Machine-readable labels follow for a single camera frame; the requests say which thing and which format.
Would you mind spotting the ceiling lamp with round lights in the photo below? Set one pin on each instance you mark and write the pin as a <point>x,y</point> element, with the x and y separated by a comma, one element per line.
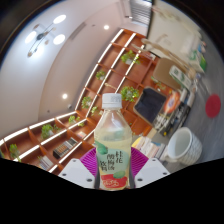
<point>43,35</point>

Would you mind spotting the clear bottle with yellow drink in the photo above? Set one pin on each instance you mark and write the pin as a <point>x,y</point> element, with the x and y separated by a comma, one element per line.
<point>112,146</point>

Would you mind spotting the brown chair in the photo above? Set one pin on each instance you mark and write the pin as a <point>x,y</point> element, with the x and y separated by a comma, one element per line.
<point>165,71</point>

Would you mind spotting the wooden shelf unit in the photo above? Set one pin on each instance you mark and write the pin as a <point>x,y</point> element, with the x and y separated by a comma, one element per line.
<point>110,76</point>

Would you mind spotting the white mug with triangle pattern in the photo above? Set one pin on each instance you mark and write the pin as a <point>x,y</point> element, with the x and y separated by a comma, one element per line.
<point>188,146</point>

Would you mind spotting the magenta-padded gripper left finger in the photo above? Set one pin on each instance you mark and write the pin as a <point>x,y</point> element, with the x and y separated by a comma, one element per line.
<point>76,171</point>

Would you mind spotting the small green box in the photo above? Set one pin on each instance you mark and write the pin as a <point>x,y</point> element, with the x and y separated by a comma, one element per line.
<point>199,61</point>

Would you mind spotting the dark office chair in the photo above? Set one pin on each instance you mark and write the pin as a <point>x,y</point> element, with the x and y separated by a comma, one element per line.
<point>150,105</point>

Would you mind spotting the tall green and white carton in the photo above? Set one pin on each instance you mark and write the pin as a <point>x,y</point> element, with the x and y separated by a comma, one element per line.
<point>178,76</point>

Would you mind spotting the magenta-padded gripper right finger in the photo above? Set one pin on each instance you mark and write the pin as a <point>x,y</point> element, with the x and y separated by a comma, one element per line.
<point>151,171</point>

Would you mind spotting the grey curtain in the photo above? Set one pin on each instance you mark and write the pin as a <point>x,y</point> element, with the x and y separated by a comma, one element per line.
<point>141,11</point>

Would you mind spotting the flat round red coaster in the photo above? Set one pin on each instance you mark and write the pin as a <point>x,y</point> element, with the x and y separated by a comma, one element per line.
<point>213,106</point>

